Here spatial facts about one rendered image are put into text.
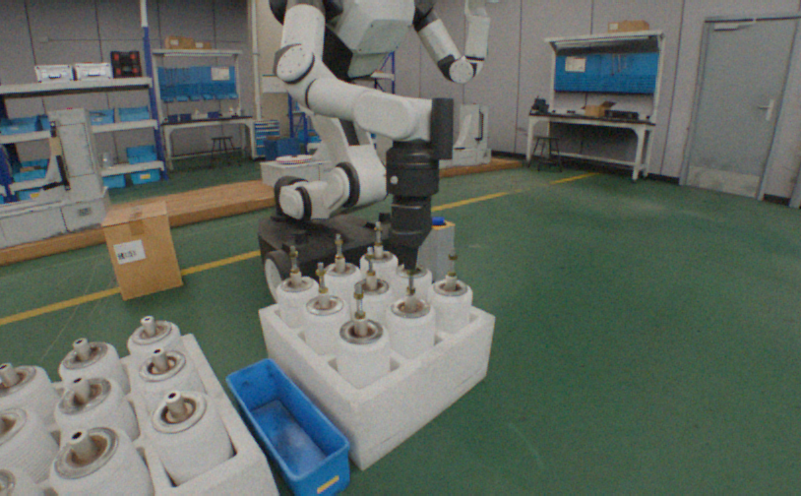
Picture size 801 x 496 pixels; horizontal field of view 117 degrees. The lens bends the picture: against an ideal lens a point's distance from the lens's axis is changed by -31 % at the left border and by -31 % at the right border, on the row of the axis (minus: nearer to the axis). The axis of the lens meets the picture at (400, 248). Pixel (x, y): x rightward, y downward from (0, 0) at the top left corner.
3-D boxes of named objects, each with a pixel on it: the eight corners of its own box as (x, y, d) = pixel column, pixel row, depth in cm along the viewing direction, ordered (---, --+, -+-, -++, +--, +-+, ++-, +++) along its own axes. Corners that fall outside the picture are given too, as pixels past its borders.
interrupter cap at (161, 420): (148, 408, 39) (146, 404, 39) (199, 386, 44) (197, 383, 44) (157, 445, 34) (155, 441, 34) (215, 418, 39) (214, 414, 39)
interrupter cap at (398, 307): (413, 296, 71) (413, 292, 70) (438, 311, 65) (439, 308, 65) (383, 307, 66) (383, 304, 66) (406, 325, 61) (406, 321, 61)
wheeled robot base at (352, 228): (239, 252, 152) (228, 182, 140) (333, 229, 184) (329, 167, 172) (295, 309, 107) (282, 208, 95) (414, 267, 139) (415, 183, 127)
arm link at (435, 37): (447, 93, 109) (411, 34, 100) (454, 86, 118) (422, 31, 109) (477, 77, 102) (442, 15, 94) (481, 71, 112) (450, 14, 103)
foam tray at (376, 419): (271, 368, 84) (258, 309, 77) (384, 317, 108) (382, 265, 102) (362, 471, 57) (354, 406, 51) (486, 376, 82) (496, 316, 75)
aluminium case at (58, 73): (47, 88, 310) (44, 71, 303) (80, 86, 332) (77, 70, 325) (37, 84, 279) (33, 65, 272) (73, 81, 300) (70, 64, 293)
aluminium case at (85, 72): (80, 86, 332) (78, 70, 325) (111, 84, 356) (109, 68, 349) (78, 81, 303) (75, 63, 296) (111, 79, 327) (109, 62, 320)
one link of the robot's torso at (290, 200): (280, 215, 142) (277, 184, 138) (321, 206, 155) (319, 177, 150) (300, 225, 128) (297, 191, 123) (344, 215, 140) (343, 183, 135)
